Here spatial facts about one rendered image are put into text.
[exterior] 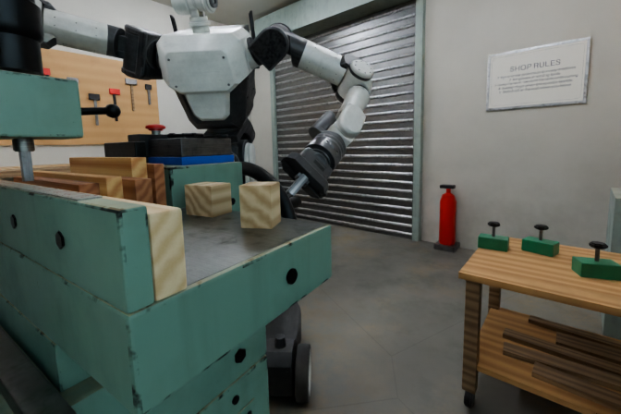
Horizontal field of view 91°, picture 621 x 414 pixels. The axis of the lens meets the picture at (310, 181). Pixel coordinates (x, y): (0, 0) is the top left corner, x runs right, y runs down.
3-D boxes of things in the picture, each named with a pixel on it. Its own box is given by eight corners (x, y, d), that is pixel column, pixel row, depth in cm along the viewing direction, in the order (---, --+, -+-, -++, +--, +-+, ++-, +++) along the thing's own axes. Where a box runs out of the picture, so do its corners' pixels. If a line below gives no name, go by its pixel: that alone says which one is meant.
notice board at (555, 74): (586, 103, 221) (590, 36, 215) (586, 103, 219) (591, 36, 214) (486, 111, 262) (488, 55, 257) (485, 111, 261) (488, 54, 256)
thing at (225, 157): (234, 161, 52) (232, 128, 52) (175, 165, 43) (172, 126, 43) (188, 161, 60) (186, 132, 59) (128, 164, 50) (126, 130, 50)
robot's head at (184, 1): (188, 22, 95) (181, -11, 91) (218, 21, 93) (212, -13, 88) (176, 24, 90) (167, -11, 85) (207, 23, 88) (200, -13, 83)
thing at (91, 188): (103, 228, 33) (99, 182, 32) (83, 233, 31) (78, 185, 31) (34, 209, 45) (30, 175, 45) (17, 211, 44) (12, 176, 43)
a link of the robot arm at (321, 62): (357, 90, 108) (298, 64, 105) (375, 59, 98) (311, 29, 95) (354, 110, 101) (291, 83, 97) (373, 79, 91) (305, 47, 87)
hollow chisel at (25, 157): (34, 180, 36) (29, 138, 36) (24, 181, 36) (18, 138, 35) (31, 180, 37) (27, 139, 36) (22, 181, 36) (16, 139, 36)
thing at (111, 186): (127, 226, 33) (122, 176, 33) (110, 230, 32) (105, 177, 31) (43, 205, 47) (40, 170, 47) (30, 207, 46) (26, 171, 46)
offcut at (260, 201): (252, 220, 35) (250, 181, 34) (281, 221, 34) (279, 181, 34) (240, 228, 32) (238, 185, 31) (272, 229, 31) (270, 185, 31)
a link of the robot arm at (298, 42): (298, 63, 105) (261, 46, 103) (309, 37, 100) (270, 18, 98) (296, 70, 95) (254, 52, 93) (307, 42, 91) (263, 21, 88)
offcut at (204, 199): (206, 209, 42) (204, 181, 42) (232, 212, 40) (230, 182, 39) (186, 214, 39) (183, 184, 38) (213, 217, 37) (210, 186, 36)
